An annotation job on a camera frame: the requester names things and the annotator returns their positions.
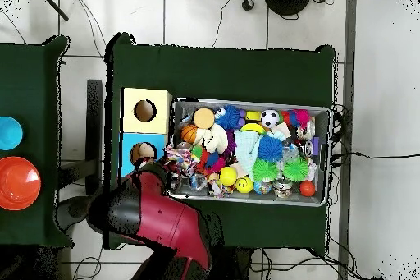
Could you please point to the mint green cloth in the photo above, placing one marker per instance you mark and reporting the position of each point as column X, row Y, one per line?
column 246, row 150

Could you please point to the toy soccer ball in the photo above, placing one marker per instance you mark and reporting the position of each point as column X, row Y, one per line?
column 269, row 119

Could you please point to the blue bowl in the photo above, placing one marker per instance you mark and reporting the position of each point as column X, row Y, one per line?
column 10, row 134

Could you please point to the black floor stand foot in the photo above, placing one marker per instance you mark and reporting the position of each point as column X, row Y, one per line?
column 94, row 112

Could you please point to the toy basketball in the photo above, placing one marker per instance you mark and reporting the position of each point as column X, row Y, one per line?
column 188, row 134

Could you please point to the orange bowl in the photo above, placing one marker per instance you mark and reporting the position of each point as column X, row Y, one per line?
column 16, row 184

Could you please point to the grey round floor base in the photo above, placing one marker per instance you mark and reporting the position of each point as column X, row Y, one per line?
column 72, row 211

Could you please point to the black round stand base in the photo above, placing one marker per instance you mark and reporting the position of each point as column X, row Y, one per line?
column 287, row 0

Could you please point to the blue spiky ball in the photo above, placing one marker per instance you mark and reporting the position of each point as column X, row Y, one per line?
column 270, row 149

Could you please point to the black tripod leg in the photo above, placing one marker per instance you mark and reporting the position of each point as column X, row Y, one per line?
column 52, row 4

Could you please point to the wooden box with three holes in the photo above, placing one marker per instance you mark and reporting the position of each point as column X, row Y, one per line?
column 157, row 122

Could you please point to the orange foam disc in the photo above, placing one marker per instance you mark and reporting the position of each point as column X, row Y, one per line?
column 203, row 118

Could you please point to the yellow smiley ball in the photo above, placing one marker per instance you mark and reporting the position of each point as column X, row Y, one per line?
column 245, row 185

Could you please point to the colourful polka dot cloth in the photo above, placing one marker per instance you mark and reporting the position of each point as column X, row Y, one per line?
column 178, row 158

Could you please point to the cream waffle cloth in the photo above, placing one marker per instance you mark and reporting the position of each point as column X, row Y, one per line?
column 218, row 137

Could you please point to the dark green table cloth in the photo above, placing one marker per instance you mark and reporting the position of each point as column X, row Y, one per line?
column 229, row 73
column 29, row 79

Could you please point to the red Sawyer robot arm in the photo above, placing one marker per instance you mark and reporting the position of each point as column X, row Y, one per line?
column 164, row 214

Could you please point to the small orange ball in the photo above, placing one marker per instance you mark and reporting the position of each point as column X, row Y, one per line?
column 307, row 188

